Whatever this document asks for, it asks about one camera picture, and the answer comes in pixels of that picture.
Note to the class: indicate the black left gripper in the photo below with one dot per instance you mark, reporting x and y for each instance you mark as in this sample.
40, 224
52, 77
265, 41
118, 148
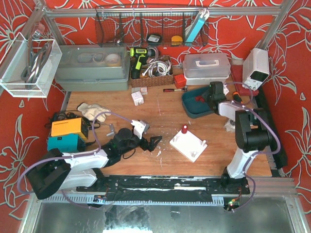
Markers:
145, 144

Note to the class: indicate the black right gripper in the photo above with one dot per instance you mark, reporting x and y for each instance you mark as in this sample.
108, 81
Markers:
208, 96

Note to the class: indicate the red large spring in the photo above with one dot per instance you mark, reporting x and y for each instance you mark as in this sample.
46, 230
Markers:
184, 129

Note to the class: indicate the grey metal bracket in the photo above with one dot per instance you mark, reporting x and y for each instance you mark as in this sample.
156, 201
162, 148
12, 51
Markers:
112, 130

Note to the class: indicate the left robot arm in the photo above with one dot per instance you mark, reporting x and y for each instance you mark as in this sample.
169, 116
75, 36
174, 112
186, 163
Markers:
58, 171

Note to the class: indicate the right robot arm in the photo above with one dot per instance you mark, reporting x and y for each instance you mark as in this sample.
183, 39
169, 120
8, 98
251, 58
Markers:
252, 134

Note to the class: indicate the orange black screwdriver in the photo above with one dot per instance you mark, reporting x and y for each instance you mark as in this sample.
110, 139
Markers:
237, 98

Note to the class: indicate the teal plastic tray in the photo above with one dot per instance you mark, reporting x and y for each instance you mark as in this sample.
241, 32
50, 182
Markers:
194, 107

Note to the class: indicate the white clear toolbox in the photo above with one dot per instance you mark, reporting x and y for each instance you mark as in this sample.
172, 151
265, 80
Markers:
201, 69

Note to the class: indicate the red small box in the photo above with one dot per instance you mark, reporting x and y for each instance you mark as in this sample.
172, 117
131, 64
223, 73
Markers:
179, 81

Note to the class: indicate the white power adapter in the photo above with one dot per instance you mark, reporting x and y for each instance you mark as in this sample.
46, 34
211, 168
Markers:
137, 98

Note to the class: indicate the white power supply unit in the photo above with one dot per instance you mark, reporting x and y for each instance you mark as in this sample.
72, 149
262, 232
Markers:
255, 69

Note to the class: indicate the brown wicker basket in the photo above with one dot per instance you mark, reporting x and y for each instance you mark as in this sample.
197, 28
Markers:
160, 76

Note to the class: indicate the white work glove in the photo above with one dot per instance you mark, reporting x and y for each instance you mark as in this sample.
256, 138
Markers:
91, 110

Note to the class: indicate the yellow tape measure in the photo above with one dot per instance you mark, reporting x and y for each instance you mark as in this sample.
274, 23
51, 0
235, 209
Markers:
176, 40

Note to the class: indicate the yellow box device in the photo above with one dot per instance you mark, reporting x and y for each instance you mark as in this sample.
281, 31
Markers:
65, 127

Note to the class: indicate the teal box device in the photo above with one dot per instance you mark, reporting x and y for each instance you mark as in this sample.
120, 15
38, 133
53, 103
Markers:
67, 143

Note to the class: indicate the blue white board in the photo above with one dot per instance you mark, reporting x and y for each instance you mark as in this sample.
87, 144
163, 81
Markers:
192, 31

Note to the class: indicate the black round tape measure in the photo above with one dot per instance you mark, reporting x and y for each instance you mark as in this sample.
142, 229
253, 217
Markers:
154, 39

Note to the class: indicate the grey plastic storage box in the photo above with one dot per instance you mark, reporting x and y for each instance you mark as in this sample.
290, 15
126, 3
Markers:
93, 68

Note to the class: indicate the white mesh hanging basket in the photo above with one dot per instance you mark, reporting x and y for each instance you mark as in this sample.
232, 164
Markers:
30, 71

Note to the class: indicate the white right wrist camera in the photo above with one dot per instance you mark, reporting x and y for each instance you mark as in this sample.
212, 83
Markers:
225, 89

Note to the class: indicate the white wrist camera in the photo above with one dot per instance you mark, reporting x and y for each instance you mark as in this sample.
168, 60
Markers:
140, 127
225, 89

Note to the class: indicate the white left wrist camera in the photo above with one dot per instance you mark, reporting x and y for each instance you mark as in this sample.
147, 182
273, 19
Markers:
140, 127

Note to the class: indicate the white base plate with pegs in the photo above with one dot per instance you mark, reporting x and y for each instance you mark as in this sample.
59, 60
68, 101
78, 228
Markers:
188, 145

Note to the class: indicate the red handled small tool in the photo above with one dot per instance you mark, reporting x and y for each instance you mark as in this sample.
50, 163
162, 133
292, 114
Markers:
171, 90

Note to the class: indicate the black cable duct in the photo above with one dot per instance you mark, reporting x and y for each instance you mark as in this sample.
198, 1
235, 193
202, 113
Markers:
280, 158

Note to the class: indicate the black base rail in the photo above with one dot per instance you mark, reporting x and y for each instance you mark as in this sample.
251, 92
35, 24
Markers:
164, 188

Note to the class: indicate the green cordless drill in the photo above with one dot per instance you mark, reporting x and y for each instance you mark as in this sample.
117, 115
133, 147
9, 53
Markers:
141, 56

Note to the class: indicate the black wire wall basket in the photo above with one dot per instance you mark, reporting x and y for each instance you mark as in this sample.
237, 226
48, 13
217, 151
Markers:
132, 31

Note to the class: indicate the aluminium frame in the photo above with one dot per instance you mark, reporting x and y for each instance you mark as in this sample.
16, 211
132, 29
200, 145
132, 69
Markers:
42, 12

